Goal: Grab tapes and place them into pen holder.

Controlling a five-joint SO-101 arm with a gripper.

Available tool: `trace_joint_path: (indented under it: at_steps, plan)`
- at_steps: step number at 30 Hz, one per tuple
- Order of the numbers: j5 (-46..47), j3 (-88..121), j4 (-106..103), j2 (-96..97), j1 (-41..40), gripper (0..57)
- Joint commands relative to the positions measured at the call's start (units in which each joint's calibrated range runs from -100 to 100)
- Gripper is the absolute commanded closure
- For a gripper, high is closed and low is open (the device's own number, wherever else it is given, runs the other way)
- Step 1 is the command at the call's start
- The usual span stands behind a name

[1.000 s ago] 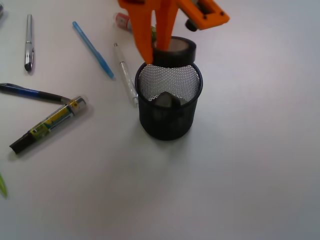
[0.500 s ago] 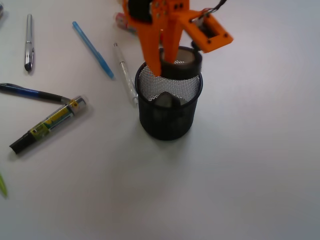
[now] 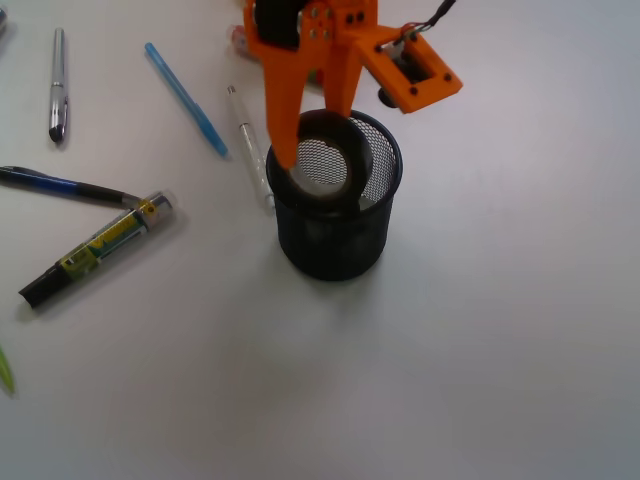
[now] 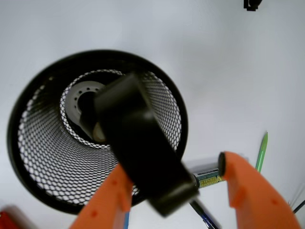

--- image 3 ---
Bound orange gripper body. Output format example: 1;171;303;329
244;0;400;63

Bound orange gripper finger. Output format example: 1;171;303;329
322;43;362;117
263;47;312;169

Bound large black tape roll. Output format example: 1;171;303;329
269;110;374;214

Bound black mesh pen holder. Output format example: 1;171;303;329
266;111;403;282

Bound white clear pen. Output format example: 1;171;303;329
226;85;275;215

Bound light blue pen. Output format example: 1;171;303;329
144;42;229;158

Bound silver metal pen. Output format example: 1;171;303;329
49;28;68;144

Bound blue black ballpoint pen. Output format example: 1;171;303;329
1;166;141;207

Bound green pen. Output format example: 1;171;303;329
0;349;15;394

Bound red green marker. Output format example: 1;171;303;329
228;25;324;89

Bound black green marker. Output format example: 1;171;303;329
19;191;177;309

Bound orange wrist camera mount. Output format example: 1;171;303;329
359;35;463;114

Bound black red camera cable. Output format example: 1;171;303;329
387;0;459;51

